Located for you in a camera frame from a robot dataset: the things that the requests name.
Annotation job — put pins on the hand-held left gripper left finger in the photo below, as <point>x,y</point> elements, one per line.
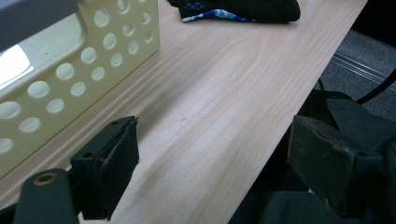
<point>106,174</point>

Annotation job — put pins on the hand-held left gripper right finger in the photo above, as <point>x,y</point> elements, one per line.
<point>323,161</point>

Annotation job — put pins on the cream perforated plastic basket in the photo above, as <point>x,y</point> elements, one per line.
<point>77,71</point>

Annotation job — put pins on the black sock with blue pattern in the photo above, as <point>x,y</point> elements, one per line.
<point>243,9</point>

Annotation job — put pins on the black chair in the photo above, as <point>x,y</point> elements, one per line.
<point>339,112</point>

